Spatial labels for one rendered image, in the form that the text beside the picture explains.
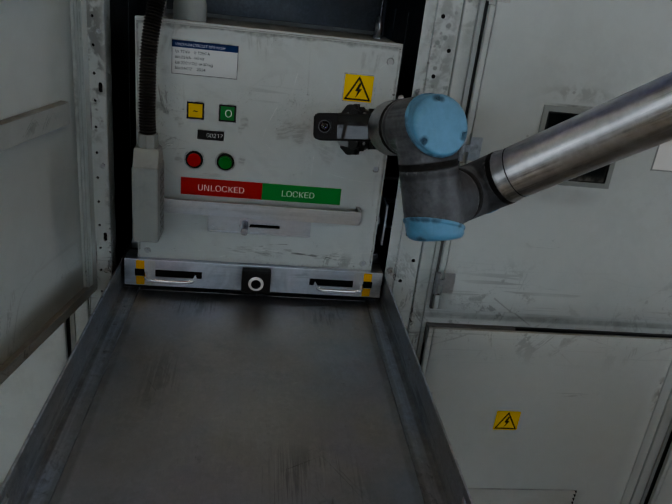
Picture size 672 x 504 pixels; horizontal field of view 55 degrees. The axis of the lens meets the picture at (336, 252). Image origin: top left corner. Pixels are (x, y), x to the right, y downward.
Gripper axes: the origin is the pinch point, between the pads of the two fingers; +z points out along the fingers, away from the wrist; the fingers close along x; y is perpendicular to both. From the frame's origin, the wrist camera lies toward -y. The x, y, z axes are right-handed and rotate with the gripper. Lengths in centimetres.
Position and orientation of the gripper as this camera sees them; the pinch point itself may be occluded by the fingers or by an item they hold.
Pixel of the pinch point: (335, 131)
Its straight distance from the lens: 126.2
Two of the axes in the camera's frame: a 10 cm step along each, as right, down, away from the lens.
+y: 9.3, -0.4, 3.6
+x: 0.1, -9.9, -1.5
